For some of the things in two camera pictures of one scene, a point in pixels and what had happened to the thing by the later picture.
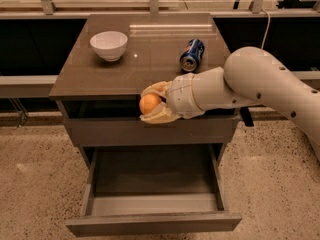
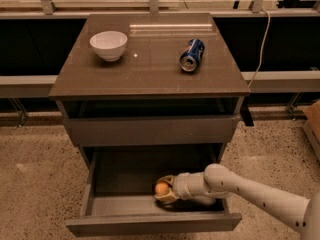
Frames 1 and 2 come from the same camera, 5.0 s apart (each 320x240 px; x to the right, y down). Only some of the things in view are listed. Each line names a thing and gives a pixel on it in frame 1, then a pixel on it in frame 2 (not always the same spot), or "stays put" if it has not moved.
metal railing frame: x=49 y=10 stays put
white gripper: x=181 y=95 to x=181 y=185
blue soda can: x=191 y=54 stays put
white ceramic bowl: x=109 y=45 stays put
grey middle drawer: x=114 y=131 stays put
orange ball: x=148 y=103 to x=161 y=188
